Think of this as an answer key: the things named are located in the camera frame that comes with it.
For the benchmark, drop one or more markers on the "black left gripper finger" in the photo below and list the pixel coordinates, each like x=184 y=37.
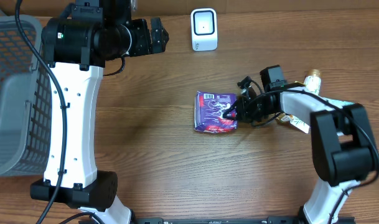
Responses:
x=159 y=46
x=158 y=32

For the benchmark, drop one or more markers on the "grey plastic mesh basket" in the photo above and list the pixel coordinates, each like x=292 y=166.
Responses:
x=25 y=106

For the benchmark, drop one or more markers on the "white tube gold cap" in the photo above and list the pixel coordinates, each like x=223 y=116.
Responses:
x=313 y=83

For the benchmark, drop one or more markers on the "purple Carefree pad pack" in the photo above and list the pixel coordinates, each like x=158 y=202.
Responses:
x=208 y=112

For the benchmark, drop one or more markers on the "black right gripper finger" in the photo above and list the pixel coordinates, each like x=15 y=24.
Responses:
x=230 y=116
x=233 y=109

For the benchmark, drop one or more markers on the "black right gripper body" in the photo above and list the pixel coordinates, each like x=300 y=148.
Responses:
x=257 y=110

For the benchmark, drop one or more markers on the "green tea drink carton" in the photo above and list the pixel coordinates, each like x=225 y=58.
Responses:
x=287 y=118

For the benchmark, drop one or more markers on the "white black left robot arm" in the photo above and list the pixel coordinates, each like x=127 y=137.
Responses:
x=77 y=45

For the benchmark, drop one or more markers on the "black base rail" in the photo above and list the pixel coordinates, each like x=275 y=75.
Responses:
x=214 y=221

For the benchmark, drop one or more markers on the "teal tissue packet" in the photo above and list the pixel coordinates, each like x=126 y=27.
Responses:
x=338 y=103

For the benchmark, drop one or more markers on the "white barcode scanner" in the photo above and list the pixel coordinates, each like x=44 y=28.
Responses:
x=204 y=30

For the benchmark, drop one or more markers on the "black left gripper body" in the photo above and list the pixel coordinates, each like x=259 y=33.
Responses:
x=148 y=37

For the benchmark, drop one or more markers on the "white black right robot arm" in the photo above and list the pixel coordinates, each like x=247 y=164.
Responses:
x=344 y=152

